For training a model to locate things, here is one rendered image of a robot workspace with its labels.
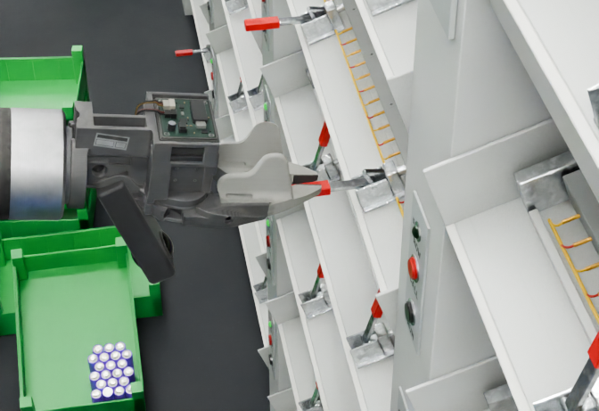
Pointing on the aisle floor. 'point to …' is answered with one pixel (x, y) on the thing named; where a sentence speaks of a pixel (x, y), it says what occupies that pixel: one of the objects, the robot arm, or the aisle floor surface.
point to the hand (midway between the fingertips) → (302, 189)
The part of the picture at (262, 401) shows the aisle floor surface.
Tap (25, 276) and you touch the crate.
